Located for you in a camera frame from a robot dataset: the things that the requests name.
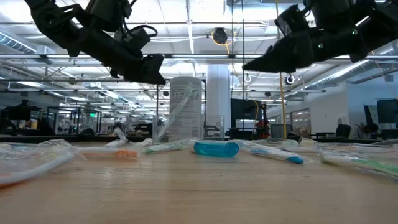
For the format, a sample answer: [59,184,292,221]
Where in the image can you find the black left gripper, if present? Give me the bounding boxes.
[76,26,167,86]

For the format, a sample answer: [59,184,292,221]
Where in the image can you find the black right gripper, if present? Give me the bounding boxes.
[242,28,368,73]

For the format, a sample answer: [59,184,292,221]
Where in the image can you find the orange toothbrush yellow bristles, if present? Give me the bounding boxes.
[104,126,154,149]

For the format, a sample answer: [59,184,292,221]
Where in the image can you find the blue toothbrush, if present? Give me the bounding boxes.
[0,141,47,153]
[234,139,306,165]

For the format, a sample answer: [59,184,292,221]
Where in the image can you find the blue mouthwash bottle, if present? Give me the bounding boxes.
[193,140,240,158]

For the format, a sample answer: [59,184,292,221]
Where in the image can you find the long ceiling light strip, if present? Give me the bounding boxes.
[0,53,398,60]

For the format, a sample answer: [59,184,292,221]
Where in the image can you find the black monitor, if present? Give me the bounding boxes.
[377,98,398,124]
[230,98,267,130]

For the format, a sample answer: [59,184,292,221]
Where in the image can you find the red black machine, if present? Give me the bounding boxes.
[254,119,272,139]

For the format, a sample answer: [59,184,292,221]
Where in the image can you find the grey bin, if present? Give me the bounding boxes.
[270,123,294,139]

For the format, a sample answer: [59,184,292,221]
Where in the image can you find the clear acrylic organizer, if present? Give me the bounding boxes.
[152,114,225,144]

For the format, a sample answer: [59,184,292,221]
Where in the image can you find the black office chair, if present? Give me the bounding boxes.
[335,123,352,139]

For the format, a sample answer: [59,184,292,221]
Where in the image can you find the person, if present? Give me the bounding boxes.
[348,123,379,140]

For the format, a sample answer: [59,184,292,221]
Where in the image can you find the dark robot workstation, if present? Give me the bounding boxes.
[0,99,43,137]

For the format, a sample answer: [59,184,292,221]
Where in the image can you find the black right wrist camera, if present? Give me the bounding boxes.
[274,3,310,39]

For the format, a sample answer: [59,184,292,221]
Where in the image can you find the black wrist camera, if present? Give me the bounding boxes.
[274,3,310,39]
[114,24,159,53]

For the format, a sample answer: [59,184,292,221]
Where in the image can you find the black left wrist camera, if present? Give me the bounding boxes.
[114,24,159,53]

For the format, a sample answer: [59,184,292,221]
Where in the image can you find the black hanging cable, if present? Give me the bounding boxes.
[241,0,246,131]
[231,0,235,100]

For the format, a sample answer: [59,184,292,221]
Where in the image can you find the black metal rig frame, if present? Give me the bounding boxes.
[0,134,398,144]

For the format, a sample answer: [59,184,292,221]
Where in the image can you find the silver ventilation duct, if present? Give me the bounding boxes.
[0,30,38,54]

